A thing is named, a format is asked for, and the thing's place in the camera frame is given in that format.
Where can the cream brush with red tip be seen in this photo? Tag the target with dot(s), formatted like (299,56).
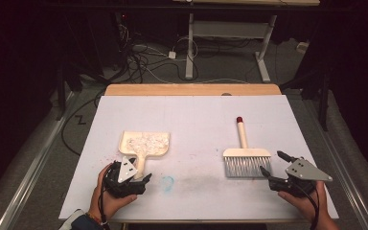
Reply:
(246,153)

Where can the small white box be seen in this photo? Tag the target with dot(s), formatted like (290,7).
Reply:
(303,47)

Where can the white table mat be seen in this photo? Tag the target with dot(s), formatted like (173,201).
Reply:
(204,115)

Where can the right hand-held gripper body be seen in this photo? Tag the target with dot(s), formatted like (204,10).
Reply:
(306,171)

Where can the person's right hand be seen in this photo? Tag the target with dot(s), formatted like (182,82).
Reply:
(310,204)

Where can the white power adapter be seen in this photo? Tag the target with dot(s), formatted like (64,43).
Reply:
(172,55)

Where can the metal floor rail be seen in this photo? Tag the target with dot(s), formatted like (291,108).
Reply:
(348,147)
(35,159)

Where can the person's left hand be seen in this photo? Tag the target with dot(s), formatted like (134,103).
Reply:
(107,204)

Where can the pile of white paper scraps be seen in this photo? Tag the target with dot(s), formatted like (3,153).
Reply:
(147,143)

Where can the black stand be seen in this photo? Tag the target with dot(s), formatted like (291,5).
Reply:
(60,92)
(324,102)

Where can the cream plastic dustpan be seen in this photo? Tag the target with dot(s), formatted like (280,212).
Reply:
(124,145)

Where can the white metal desk frame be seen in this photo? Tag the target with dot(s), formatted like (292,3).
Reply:
(189,48)

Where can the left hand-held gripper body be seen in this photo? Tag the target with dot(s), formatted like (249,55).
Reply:
(126,171)

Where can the wooden table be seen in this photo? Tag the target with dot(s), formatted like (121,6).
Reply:
(188,89)

